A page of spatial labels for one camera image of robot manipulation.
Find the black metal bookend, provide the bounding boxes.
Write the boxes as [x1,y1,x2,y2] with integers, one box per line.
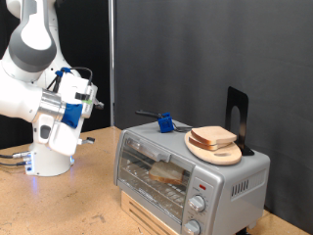
[224,86,255,157]

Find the glass oven door with handle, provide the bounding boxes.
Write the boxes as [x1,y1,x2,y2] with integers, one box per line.
[115,130,197,226]

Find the dark grey backdrop panel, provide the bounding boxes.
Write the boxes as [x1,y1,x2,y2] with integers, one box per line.
[113,0,313,234]

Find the grey base cable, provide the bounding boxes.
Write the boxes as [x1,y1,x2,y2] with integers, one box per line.
[0,150,32,160]
[0,160,28,167]

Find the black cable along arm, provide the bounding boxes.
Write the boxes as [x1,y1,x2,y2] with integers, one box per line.
[46,66,94,92]

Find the black backdrop curtain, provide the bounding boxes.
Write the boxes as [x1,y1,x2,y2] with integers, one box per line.
[0,0,112,150]

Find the metal spatula with blue block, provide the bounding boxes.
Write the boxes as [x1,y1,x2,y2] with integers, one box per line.
[135,110,194,134]

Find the tan wooden bread slice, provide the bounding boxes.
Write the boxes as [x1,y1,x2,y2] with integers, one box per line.
[191,125,238,147]

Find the round wooden plate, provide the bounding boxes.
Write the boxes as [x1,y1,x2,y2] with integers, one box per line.
[184,129,243,166]

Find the wire oven rack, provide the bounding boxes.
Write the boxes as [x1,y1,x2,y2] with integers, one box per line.
[118,160,192,216]

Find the vertical metal pole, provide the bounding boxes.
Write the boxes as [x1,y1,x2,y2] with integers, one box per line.
[108,0,116,127]

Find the silver oven knob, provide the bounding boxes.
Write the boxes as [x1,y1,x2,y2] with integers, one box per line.
[188,194,207,213]
[183,219,202,235]

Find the wrist camera on blue mount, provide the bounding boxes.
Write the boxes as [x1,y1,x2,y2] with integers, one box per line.
[61,92,91,129]

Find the silver toaster oven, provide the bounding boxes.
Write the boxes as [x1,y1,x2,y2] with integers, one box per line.
[113,117,272,235]

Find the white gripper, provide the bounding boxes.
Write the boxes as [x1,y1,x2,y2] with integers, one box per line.
[33,71,106,157]

